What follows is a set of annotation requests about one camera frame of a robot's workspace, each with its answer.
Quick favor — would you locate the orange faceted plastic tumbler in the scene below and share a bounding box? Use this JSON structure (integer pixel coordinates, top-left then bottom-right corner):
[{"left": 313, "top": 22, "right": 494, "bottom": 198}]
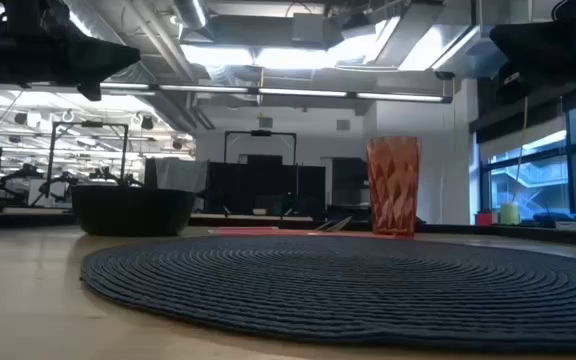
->
[{"left": 366, "top": 135, "right": 423, "bottom": 238}]

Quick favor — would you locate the black office partition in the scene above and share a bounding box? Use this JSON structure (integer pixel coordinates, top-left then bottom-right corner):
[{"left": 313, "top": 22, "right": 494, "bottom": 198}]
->
[{"left": 204, "top": 154, "right": 327, "bottom": 217}]

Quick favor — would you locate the blue object on windowsill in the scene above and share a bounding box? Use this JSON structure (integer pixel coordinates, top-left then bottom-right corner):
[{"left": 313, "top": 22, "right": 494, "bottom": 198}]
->
[{"left": 531, "top": 211, "right": 576, "bottom": 229}]

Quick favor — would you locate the black background rig frame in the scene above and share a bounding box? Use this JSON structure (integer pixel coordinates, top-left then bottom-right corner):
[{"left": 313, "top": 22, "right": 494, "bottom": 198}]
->
[
  {"left": 46, "top": 120, "right": 130, "bottom": 202},
  {"left": 223, "top": 129, "right": 298, "bottom": 166}
]

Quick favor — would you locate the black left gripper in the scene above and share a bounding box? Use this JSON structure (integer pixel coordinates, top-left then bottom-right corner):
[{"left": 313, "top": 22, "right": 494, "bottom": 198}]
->
[{"left": 2, "top": 0, "right": 142, "bottom": 87}]

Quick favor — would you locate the dark window frame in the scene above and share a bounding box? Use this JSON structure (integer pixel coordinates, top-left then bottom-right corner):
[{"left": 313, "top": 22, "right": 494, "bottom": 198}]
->
[{"left": 476, "top": 93, "right": 576, "bottom": 224}]

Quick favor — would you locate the red-handled metal utensil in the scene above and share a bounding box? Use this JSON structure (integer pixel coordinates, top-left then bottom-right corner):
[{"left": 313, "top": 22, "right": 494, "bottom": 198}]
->
[{"left": 211, "top": 219, "right": 342, "bottom": 235}]

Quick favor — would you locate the round dark woven placemat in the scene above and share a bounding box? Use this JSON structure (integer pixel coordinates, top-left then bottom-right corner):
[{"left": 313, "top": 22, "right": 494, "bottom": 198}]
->
[{"left": 79, "top": 234, "right": 576, "bottom": 354}]

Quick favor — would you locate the yellow-green cup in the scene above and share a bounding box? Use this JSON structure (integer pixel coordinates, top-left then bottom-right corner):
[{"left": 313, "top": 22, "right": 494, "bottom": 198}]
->
[{"left": 499, "top": 202, "right": 521, "bottom": 226}]

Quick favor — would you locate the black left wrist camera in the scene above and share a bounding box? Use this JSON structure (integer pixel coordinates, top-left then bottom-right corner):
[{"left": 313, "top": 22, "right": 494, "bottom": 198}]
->
[{"left": 77, "top": 79, "right": 103, "bottom": 102}]

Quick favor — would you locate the hanging yellow cord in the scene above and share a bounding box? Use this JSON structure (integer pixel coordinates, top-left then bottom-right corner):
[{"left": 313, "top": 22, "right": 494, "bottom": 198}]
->
[{"left": 513, "top": 95, "right": 530, "bottom": 205}]

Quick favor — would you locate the black bowl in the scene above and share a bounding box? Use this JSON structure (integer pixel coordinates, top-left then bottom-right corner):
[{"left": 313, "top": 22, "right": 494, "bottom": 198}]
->
[{"left": 70, "top": 184, "right": 197, "bottom": 238}]

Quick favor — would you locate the grey cloth-covered box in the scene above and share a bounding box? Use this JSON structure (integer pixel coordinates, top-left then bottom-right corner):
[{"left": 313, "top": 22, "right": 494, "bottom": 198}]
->
[{"left": 143, "top": 156, "right": 210, "bottom": 195}]

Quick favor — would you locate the long ceiling light strip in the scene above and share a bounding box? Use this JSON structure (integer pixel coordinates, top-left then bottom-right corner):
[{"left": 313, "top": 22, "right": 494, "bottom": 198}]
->
[{"left": 98, "top": 81, "right": 453, "bottom": 105}]

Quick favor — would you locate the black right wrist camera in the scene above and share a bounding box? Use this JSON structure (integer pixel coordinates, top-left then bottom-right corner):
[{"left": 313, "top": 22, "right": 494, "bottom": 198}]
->
[{"left": 496, "top": 63, "right": 537, "bottom": 104}]

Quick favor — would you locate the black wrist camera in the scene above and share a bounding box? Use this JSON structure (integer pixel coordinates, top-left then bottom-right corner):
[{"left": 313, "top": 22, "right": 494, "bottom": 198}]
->
[
  {"left": 77, "top": 79, "right": 103, "bottom": 102},
  {"left": 496, "top": 63, "right": 537, "bottom": 104}
]

